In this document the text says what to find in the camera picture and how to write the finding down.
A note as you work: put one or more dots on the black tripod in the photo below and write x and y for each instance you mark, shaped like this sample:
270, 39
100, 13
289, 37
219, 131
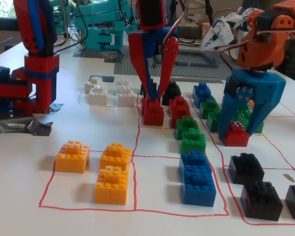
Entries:
209, 12

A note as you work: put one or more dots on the window with greenery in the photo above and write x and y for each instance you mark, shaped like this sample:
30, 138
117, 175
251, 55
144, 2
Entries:
2, 8

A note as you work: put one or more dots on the grey lego baseplate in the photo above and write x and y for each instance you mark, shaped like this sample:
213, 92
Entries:
123, 66

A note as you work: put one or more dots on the grey lego brick frame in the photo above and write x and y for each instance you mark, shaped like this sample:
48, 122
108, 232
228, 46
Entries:
199, 64

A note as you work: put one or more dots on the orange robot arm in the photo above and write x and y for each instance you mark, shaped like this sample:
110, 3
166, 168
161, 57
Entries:
273, 44

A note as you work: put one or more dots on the white lego block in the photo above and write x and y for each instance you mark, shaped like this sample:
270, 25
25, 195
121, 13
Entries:
126, 99
89, 87
124, 83
98, 98

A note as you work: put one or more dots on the small teal robot arm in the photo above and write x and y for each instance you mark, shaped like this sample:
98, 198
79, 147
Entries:
64, 14

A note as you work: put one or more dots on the peach paper cup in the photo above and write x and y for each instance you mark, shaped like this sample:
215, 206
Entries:
206, 29

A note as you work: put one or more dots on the blue gripper red arm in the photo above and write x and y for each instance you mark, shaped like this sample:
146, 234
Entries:
140, 52

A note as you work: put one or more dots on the blue lego block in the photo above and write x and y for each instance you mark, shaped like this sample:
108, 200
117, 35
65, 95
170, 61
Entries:
199, 194
202, 86
194, 159
199, 98

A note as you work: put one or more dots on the brown tape scrap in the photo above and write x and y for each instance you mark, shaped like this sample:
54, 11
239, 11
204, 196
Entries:
288, 178

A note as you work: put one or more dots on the blue gripper orange arm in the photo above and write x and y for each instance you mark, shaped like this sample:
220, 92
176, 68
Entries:
265, 83

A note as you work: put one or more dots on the large teal robot arm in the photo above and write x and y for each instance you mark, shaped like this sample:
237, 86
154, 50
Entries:
103, 37

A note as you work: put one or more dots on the grey duct tape patch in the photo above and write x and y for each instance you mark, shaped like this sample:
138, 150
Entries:
113, 58

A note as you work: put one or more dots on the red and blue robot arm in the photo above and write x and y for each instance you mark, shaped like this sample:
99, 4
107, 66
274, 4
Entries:
40, 73

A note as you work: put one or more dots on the red lego block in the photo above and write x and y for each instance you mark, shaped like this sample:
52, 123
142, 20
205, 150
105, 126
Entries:
179, 99
179, 111
153, 116
144, 101
236, 137

